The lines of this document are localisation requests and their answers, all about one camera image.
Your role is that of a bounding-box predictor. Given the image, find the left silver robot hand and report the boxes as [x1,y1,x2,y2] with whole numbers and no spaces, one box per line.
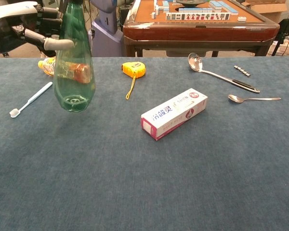
[0,1,77,54]

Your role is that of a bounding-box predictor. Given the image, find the light blue toothbrush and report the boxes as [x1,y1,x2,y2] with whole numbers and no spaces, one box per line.
[9,81,53,119]

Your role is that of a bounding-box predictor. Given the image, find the green transparent spray bottle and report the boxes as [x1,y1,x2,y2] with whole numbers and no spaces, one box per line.
[53,0,96,113]

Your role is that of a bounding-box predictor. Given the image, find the orange labelled drink bottle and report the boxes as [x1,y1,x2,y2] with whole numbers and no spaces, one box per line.
[38,57,92,84]

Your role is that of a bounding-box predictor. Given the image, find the black tripod stand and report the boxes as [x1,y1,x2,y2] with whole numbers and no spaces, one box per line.
[271,0,289,56]

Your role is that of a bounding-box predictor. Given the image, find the yellow tape measure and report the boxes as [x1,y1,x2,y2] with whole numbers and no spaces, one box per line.
[121,61,146,101]

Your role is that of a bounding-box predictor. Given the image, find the dark round dish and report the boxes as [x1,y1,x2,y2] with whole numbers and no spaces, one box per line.
[175,0,207,7]

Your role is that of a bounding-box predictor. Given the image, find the white pink toothpaste box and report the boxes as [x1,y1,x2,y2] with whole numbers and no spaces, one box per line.
[141,88,209,141]

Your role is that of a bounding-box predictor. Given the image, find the brown mahjong table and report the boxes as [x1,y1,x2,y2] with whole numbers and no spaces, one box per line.
[122,0,280,58]

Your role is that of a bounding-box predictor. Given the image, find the steel ladle black grip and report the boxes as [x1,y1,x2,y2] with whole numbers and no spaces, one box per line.
[187,52,261,94]

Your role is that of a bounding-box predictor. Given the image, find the blue table cloth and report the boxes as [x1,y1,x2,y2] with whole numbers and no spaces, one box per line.
[0,56,289,231]

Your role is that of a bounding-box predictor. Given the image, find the small steel spoon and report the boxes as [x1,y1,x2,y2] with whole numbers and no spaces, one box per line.
[227,94,282,104]

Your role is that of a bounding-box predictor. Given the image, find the short ridged metal rod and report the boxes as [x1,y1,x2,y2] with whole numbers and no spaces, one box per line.
[233,65,252,77]

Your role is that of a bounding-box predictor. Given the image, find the cardboard box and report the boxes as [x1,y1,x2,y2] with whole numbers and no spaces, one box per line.
[240,0,289,24]

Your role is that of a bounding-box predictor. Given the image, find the white plastic crate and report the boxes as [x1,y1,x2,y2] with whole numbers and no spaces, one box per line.
[267,39,289,56]

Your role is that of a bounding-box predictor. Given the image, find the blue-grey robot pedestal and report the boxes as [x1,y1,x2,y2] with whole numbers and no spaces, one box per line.
[88,0,125,58]

